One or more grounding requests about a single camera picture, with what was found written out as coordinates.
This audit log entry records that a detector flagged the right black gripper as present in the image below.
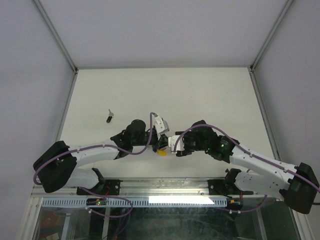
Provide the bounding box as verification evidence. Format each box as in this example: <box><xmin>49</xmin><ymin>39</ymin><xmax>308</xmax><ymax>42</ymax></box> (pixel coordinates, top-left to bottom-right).
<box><xmin>175</xmin><ymin>132</ymin><xmax>209</xmax><ymax>157</ymax></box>

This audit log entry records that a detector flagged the metal key holder red handle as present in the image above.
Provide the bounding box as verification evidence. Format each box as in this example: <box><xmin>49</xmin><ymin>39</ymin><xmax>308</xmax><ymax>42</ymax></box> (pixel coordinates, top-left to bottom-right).
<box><xmin>157</xmin><ymin>149</ymin><xmax>167</xmax><ymax>157</ymax></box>

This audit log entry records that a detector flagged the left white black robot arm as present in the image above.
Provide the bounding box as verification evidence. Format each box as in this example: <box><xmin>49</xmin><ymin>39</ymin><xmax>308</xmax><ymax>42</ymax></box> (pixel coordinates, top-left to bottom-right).
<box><xmin>33</xmin><ymin>116</ymin><xmax>169</xmax><ymax>195</ymax></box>

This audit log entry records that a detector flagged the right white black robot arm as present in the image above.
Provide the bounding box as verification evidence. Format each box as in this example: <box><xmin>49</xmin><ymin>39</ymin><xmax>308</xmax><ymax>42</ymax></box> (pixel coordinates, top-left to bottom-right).
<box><xmin>168</xmin><ymin>120</ymin><xmax>320</xmax><ymax>215</ymax></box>

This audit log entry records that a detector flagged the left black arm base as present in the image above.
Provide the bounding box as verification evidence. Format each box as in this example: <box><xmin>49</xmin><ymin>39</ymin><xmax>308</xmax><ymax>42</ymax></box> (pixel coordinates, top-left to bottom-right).
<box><xmin>86</xmin><ymin>179</ymin><xmax>122</xmax><ymax>196</ymax></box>

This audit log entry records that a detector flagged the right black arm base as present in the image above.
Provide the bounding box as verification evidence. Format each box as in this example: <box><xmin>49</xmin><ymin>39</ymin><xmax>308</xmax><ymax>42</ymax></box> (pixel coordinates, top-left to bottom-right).
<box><xmin>207</xmin><ymin>178</ymin><xmax>254</xmax><ymax>198</ymax></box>

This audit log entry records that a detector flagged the black tagged key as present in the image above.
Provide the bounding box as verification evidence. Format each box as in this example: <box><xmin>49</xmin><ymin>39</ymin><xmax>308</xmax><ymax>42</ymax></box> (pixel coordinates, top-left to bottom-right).
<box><xmin>106</xmin><ymin>109</ymin><xmax>114</xmax><ymax>123</ymax></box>

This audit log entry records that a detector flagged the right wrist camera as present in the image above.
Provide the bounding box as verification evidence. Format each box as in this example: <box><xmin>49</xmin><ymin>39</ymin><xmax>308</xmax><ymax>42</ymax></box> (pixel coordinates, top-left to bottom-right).
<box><xmin>168</xmin><ymin>135</ymin><xmax>185</xmax><ymax>154</ymax></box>

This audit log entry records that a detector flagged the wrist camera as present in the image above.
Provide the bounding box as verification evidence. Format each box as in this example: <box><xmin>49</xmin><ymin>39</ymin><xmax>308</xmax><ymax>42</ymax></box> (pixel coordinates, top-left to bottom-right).
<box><xmin>168</xmin><ymin>135</ymin><xmax>185</xmax><ymax>154</ymax></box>
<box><xmin>153</xmin><ymin>114</ymin><xmax>170</xmax><ymax>138</ymax></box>

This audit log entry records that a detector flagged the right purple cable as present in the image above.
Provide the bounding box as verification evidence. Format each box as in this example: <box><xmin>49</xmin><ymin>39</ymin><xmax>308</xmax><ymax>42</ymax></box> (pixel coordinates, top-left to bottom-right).
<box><xmin>173</xmin><ymin>124</ymin><xmax>320</xmax><ymax>215</ymax></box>

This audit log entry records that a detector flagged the purple cable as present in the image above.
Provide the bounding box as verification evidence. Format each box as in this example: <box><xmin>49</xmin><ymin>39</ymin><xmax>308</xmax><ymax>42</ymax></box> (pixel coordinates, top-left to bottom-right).
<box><xmin>173</xmin><ymin>124</ymin><xmax>320</xmax><ymax>215</ymax></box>
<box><xmin>32</xmin><ymin>112</ymin><xmax>161</xmax><ymax>221</ymax></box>

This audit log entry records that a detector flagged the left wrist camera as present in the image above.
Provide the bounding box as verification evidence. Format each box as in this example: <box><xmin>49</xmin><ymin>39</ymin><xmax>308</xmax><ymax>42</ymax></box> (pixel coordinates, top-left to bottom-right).
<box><xmin>153</xmin><ymin>114</ymin><xmax>170</xmax><ymax>138</ymax></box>

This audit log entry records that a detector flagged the aluminium mounting rail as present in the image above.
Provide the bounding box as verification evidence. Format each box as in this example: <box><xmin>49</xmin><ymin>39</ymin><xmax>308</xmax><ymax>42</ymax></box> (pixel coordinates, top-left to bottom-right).
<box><xmin>31</xmin><ymin>176</ymin><xmax>288</xmax><ymax>201</ymax></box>

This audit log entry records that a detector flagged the grey slotted cable duct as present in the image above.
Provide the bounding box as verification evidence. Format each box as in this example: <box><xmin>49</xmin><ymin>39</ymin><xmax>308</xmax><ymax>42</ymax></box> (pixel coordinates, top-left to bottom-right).
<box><xmin>42</xmin><ymin>196</ymin><xmax>228</xmax><ymax>208</ymax></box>

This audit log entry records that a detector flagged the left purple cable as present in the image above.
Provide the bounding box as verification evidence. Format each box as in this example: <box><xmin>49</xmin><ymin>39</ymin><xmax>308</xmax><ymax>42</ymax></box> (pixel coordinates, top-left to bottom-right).
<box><xmin>32</xmin><ymin>112</ymin><xmax>161</xmax><ymax>221</ymax></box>

